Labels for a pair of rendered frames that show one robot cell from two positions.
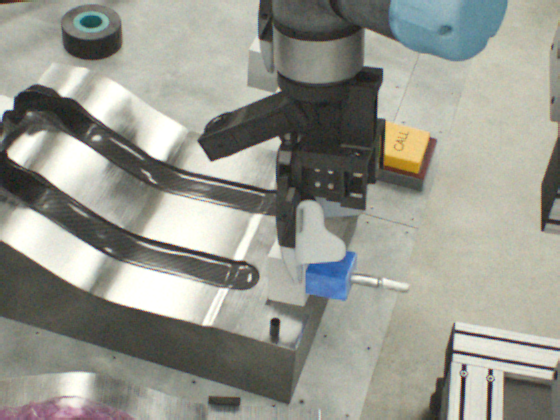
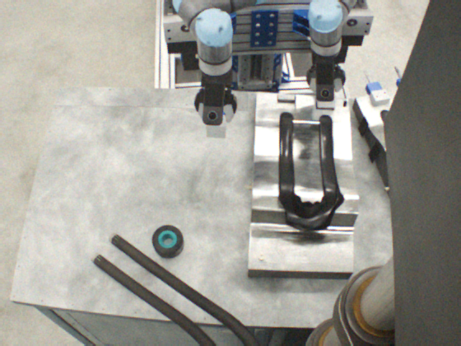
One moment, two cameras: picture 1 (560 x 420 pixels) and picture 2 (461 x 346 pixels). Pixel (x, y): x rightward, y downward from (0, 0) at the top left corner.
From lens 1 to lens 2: 1.42 m
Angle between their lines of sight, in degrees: 55
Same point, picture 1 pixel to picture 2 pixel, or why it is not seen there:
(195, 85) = (187, 189)
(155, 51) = (166, 213)
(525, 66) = not seen: outside the picture
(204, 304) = (342, 128)
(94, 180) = (307, 174)
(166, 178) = (284, 159)
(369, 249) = not seen: hidden behind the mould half
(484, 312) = not seen: hidden behind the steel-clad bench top
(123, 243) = (324, 162)
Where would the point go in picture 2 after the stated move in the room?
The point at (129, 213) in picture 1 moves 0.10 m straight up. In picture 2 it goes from (311, 163) to (316, 142)
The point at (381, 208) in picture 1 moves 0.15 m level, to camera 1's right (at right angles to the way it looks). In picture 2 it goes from (241, 104) to (232, 66)
